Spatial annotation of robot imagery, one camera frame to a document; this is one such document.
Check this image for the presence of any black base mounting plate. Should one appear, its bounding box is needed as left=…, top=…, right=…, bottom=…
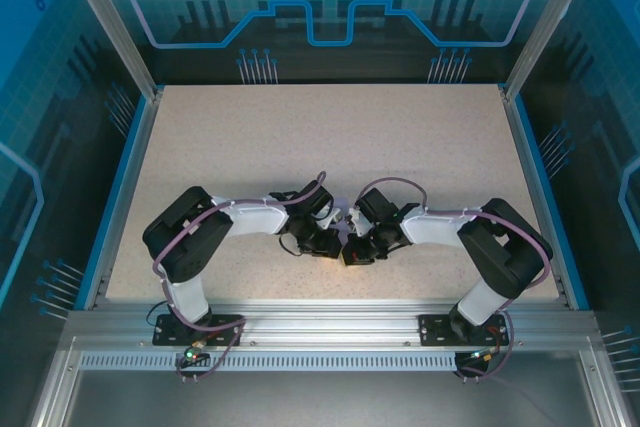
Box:
left=152, top=314, right=245, bottom=347
left=417, top=314, right=507, bottom=347

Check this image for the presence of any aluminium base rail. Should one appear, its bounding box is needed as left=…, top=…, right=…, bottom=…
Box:
left=64, top=298, right=597, bottom=351

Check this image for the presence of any thin black base wire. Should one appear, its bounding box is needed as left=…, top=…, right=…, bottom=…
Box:
left=145, top=300, right=170, bottom=331

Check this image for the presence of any aluminium side rail blue strip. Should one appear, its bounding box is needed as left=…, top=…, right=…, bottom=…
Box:
left=502, top=89, right=591, bottom=311
left=82, top=89, right=164, bottom=311

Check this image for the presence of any black right base mounting plate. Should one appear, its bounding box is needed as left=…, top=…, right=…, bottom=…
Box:
left=417, top=314, right=507, bottom=347

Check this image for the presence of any aluminium frame post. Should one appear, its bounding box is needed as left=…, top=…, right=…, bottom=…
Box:
left=501, top=0, right=604, bottom=101
left=55, top=0, right=165, bottom=101

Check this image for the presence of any aluminium lower frame rail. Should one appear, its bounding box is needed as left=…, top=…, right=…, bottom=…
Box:
left=29, top=336, right=84, bottom=427
left=577, top=336, right=632, bottom=427

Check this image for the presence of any slotted grey cable duct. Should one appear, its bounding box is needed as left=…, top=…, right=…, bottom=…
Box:
left=79, top=351, right=459, bottom=372

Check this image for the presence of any thin black left gripper wire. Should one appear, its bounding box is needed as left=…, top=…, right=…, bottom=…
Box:
left=278, top=234, right=307, bottom=259

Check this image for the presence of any purple paper sheet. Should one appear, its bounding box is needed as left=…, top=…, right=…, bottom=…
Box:
left=335, top=210, right=352, bottom=248

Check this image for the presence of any black left base mounting plate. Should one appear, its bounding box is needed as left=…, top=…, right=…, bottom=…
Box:
left=152, top=314, right=245, bottom=347

